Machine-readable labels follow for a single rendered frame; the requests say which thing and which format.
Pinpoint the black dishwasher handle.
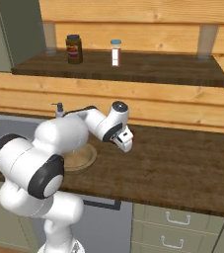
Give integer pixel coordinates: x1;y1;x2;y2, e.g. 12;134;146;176
82;199;122;211

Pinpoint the dark wooden wall shelf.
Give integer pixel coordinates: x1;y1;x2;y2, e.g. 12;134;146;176
11;48;224;89

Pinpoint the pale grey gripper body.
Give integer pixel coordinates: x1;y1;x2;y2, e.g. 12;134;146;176
115;126;134;154

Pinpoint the silver drawer handle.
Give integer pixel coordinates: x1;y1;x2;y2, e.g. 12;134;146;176
160;234;186;251
165;211;192;226

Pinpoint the grey metal sink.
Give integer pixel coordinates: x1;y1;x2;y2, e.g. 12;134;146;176
0;113;54;166

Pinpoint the grey-green wall cabinet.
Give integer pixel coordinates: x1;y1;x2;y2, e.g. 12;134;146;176
0;0;47;74

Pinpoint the dark brown jar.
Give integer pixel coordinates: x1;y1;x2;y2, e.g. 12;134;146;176
65;34;84;65

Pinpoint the grey soap dispenser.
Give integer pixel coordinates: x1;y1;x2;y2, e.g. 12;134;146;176
50;102;66;120

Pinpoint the white bottle with blue cap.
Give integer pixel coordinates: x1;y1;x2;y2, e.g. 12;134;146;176
110;39;122;68

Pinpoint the tan wooden bowl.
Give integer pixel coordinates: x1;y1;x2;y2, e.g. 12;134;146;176
62;142;99;173

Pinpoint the grey shelf bracket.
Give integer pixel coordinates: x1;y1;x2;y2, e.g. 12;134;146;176
195;24;219;61
42;21;58;55

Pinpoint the grey-green drawer front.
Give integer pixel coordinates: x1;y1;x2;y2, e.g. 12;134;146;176
130;220;222;253
132;203;224;236

